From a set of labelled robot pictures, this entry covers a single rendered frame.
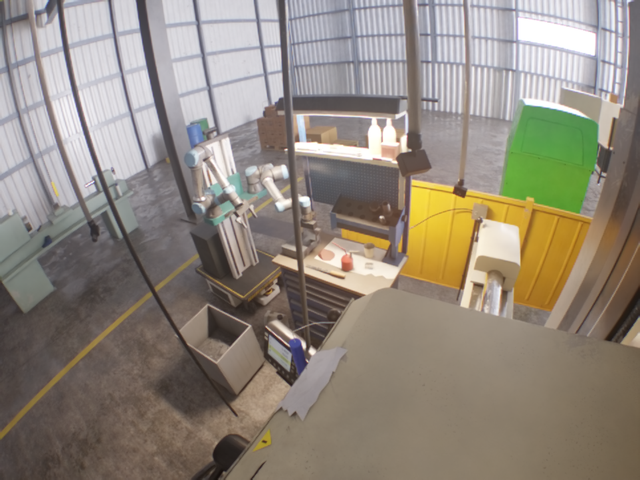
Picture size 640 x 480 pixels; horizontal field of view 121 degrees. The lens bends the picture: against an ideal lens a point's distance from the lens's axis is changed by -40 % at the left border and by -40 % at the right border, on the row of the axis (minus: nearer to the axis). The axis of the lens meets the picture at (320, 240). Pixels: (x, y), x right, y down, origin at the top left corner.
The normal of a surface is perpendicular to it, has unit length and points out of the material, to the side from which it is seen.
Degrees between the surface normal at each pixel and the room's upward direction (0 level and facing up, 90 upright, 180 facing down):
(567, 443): 0
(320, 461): 0
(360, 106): 58
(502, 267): 90
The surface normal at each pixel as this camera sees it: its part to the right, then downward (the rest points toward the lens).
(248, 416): -0.10, -0.82
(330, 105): -0.51, 0.00
